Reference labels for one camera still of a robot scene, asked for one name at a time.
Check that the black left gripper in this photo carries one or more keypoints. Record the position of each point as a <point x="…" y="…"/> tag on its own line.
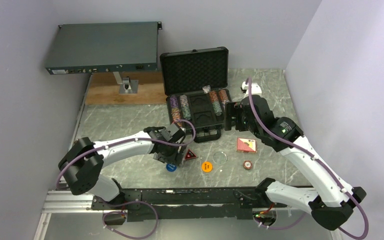
<point x="175" y="159"/>

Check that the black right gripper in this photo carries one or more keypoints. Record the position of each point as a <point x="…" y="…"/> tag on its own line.
<point x="229" y="107"/>

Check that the blue small blind button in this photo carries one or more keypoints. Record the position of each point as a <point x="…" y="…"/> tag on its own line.
<point x="171" y="167"/>

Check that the orange big blind button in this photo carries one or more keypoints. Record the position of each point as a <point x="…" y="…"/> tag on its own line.
<point x="206" y="167"/>

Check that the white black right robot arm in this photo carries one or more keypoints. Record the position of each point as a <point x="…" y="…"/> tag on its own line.
<point x="331" y="202"/>

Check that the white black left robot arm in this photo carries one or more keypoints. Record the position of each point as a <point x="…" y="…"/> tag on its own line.
<point x="82" y="165"/>

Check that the black poker set case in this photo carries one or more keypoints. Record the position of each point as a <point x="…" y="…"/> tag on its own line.
<point x="185" y="73"/>

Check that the red triangular dealer button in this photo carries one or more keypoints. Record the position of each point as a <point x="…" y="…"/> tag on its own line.
<point x="190" y="155"/>

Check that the green blue right chip stack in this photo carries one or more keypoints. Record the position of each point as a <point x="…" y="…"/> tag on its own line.
<point x="217" y="108"/>

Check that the green blue chip stack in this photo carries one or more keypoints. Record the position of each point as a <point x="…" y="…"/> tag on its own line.
<point x="217" y="108"/>
<point x="186" y="112"/>

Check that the red black far chip stack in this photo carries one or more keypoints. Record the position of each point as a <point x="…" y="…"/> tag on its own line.
<point x="224" y="96"/>

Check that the red black chip stack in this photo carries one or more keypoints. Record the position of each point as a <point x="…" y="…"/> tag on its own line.
<point x="224" y="96"/>
<point x="213" y="96"/>

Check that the red playing card deck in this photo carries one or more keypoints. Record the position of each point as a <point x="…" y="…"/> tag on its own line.
<point x="246" y="145"/>

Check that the clear plastic wrapper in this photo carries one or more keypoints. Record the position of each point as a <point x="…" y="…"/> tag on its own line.
<point x="206" y="89"/>

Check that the multicolour poker chip stack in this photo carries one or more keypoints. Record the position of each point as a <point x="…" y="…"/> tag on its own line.
<point x="176" y="116"/>

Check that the clear round plastic disc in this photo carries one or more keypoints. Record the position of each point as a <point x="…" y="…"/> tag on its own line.
<point x="220" y="158"/>

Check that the purple poker chip stack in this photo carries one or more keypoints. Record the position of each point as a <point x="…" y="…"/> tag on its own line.
<point x="174" y="102"/>

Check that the wooden board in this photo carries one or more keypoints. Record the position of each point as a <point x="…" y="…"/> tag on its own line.
<point x="103" y="89"/>

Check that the grey rack network device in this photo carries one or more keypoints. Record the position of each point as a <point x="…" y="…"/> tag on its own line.
<point x="104" y="47"/>

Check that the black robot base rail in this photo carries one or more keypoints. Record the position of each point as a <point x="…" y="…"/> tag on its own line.
<point x="142" y="204"/>

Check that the grey metal bracket stand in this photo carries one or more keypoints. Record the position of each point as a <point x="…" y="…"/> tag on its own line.
<point x="126" y="84"/>

